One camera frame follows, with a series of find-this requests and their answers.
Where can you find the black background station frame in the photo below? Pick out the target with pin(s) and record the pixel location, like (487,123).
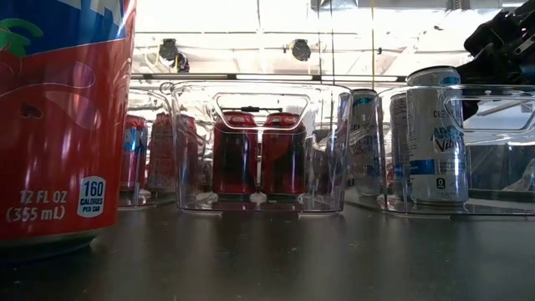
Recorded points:
(251,108)

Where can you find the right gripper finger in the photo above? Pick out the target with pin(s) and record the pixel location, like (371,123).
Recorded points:
(472,75)

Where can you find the red Coca-Cola soda can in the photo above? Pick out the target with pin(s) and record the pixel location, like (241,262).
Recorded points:
(234,159)
(284,159)

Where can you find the clear plastic bin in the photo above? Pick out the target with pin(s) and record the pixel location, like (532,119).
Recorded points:
(161,196)
(259,205)
(501,175)

